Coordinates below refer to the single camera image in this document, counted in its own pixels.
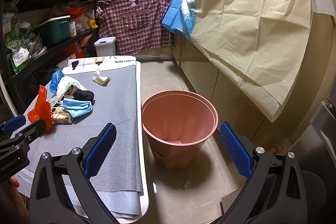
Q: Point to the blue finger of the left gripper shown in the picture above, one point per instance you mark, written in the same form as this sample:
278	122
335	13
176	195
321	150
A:
7	128

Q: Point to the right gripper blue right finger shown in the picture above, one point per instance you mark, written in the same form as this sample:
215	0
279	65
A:
236	150

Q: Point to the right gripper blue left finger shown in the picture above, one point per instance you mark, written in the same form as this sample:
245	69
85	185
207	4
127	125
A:
96	150

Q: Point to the orange plastic bag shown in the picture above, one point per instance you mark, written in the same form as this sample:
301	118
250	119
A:
42	109

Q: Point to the light blue face mask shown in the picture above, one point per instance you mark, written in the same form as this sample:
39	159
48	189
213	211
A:
77	108

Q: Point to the blue plastic bag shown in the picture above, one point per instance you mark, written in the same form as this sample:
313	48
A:
55	80

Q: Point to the pink plastic trash bin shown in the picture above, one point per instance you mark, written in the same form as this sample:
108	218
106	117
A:
177	124

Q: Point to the cream paper napkin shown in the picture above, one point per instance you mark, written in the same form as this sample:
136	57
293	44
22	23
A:
98	78

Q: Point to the cream gold snack package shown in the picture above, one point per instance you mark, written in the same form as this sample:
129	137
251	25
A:
60	115

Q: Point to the white pedal trash can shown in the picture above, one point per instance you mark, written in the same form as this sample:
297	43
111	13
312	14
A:
105	46

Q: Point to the person left hand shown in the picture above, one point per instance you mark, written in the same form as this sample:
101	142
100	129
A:
10	188

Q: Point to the grey table mat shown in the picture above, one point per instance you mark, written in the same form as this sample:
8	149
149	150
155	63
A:
105	118

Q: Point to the black cloth piece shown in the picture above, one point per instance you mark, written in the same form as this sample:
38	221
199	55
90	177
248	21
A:
84	95

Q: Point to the green white food bag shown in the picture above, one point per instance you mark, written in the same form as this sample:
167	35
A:
15	41

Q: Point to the red bag under shelf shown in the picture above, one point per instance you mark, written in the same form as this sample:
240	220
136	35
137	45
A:
78	49

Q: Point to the green plastic storage box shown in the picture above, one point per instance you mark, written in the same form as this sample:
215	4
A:
54	30

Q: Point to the white jar on shelf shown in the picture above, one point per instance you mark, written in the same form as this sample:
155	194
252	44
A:
72	27

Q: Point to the yellow toy figure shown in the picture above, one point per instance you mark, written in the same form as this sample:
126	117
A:
92	23

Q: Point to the red plaid shirt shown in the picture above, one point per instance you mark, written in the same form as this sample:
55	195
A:
136	24

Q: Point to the cream blue paper tablecloth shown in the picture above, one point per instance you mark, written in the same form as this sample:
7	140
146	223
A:
258	44

